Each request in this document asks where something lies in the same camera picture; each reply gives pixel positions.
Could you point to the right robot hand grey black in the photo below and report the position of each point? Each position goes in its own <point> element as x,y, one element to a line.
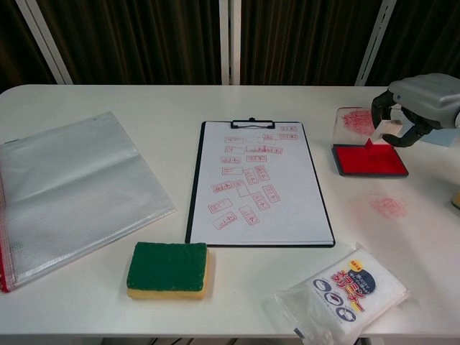
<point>424,93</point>

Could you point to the white stamp with red base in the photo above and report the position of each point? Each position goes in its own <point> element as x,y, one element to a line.
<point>384,132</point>

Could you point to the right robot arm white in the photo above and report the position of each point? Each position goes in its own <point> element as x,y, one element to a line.
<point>458,120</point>

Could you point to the light blue foam cube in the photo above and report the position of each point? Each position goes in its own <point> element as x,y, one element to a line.
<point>443,138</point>

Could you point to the red ink pad clear lid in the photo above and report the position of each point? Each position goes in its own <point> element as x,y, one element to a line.
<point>359,163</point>

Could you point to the yellow sponge with dark slot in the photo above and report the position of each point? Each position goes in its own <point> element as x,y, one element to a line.
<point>456,200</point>

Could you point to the black clipboard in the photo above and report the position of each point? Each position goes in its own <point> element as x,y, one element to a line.
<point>253,124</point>

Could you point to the packet of white melamine sponge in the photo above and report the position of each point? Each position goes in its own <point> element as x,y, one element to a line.
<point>359,298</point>

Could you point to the dark pleated curtain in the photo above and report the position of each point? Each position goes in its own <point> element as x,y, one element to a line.
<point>143,36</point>

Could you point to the green yellow scrub sponge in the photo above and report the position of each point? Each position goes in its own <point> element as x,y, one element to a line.
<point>165,264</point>

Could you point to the transparent mesh zip folder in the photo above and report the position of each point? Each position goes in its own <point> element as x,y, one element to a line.
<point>79,187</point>

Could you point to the white frame post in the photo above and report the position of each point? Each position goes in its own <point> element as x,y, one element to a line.
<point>375,39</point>
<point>230,39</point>
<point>43,39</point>

